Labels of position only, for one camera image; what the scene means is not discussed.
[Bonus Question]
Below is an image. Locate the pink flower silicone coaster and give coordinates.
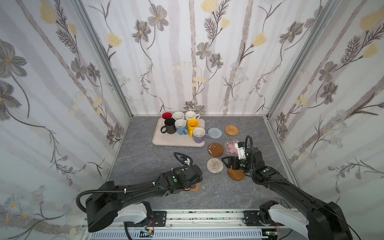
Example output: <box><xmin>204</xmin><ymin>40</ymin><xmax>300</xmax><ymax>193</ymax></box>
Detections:
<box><xmin>225</xmin><ymin>139</ymin><xmax>240</xmax><ymax>156</ymax></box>

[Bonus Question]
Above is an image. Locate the plain round wooden coaster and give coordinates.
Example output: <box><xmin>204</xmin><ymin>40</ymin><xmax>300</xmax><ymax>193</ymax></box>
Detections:
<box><xmin>228</xmin><ymin>169</ymin><xmax>246</xmax><ymax>181</ymax></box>

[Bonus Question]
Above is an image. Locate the brown paw print coaster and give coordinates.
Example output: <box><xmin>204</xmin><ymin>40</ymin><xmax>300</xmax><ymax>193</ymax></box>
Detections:
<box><xmin>190</xmin><ymin>183</ymin><xmax>201</xmax><ymax>192</ymax></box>

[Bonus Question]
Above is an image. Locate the white patterned round coaster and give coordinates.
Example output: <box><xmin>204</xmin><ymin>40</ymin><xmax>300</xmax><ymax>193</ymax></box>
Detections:
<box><xmin>207</xmin><ymin>158</ymin><xmax>224</xmax><ymax>174</ymax></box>

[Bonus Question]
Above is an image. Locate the glossy brown round coaster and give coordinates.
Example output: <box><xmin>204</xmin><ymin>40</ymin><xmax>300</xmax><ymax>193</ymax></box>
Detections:
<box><xmin>208</xmin><ymin>143</ymin><xmax>224</xmax><ymax>158</ymax></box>

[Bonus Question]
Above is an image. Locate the rattan woven round coaster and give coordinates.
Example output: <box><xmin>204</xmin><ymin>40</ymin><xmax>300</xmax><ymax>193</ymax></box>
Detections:
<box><xmin>225</xmin><ymin>125</ymin><xmax>240</xmax><ymax>136</ymax></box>

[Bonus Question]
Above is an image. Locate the blue woven round coaster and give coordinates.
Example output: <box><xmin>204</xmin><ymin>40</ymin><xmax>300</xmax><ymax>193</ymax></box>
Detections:
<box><xmin>208</xmin><ymin>128</ymin><xmax>223</xmax><ymax>139</ymax></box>

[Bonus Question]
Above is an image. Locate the purple mug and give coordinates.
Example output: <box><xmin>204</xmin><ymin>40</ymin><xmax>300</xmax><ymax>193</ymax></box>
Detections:
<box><xmin>193</xmin><ymin>127</ymin><xmax>210</xmax><ymax>144</ymax></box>

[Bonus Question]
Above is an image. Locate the beige serving tray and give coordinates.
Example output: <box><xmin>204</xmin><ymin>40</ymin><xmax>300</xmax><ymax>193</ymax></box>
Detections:
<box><xmin>152</xmin><ymin>118</ymin><xmax>206</xmax><ymax>147</ymax></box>

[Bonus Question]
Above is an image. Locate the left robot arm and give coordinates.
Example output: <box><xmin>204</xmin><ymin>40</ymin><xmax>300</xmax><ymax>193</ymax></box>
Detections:
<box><xmin>76</xmin><ymin>165</ymin><xmax>203</xmax><ymax>233</ymax></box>

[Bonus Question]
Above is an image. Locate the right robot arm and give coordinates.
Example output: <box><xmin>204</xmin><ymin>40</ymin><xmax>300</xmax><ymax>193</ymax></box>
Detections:
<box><xmin>221</xmin><ymin>149</ymin><xmax>353</xmax><ymax>240</ymax></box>

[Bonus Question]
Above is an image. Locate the yellow mug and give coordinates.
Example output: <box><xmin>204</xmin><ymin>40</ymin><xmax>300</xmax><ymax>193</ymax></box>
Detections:
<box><xmin>187</xmin><ymin>119</ymin><xmax>199</xmax><ymax>137</ymax></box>

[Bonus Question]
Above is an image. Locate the light blue mug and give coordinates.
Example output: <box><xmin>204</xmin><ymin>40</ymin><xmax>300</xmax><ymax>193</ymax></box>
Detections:
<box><xmin>175</xmin><ymin>119</ymin><xmax>189</xmax><ymax>136</ymax></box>

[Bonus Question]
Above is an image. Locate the black mug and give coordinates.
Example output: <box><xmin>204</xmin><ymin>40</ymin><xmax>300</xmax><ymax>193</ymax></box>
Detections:
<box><xmin>161</xmin><ymin>118</ymin><xmax>177</xmax><ymax>135</ymax></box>

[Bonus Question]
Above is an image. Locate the white mug back middle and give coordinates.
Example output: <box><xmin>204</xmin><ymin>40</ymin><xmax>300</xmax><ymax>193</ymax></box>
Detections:
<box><xmin>172</xmin><ymin>111</ymin><xmax>185</xmax><ymax>121</ymax></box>

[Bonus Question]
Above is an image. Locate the red interior mug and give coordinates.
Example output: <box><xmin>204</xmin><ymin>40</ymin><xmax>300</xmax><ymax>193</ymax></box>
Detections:
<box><xmin>162</xmin><ymin>112</ymin><xmax>173</xmax><ymax>120</ymax></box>

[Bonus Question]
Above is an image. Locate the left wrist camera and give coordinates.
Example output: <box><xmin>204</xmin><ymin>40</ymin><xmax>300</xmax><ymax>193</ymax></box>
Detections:
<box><xmin>183</xmin><ymin>158</ymin><xmax>193</xmax><ymax>166</ymax></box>

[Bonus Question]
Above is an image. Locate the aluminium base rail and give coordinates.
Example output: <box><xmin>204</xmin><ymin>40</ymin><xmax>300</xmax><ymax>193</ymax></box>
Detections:
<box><xmin>80</xmin><ymin>209</ymin><xmax>326</xmax><ymax>230</ymax></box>

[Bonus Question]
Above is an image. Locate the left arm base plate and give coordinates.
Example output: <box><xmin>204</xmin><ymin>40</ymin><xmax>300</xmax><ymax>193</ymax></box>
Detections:
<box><xmin>124</xmin><ymin>211</ymin><xmax>167</xmax><ymax>228</ymax></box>

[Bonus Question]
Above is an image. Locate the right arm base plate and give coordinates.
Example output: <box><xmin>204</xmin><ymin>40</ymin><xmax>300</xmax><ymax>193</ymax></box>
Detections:
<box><xmin>243</xmin><ymin>210</ymin><xmax>271</xmax><ymax>227</ymax></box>

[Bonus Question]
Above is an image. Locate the white mug with handle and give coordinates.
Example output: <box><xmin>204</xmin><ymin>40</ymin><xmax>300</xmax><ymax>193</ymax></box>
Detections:
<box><xmin>185</xmin><ymin>111</ymin><xmax>201</xmax><ymax>122</ymax></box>

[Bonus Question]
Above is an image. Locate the white cable duct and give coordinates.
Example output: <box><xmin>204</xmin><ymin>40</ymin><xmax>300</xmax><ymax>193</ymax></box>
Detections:
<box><xmin>88</xmin><ymin>229</ymin><xmax>265</xmax><ymax>240</ymax></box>

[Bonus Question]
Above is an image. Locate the right corner aluminium post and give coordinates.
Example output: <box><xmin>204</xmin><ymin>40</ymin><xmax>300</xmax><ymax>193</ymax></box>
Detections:
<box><xmin>266</xmin><ymin>1</ymin><xmax>340</xmax><ymax>120</ymax></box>

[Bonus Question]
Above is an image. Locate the corner aluminium post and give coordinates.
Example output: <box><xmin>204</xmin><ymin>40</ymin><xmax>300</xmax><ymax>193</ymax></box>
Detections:
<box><xmin>266</xmin><ymin>1</ymin><xmax>340</xmax><ymax>120</ymax></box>
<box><xmin>71</xmin><ymin>0</ymin><xmax>134</xmax><ymax>120</ymax></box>

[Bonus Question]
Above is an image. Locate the left corner aluminium post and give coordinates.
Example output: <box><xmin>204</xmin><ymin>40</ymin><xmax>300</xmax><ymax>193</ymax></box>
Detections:
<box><xmin>71</xmin><ymin>0</ymin><xmax>134</xmax><ymax>120</ymax></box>

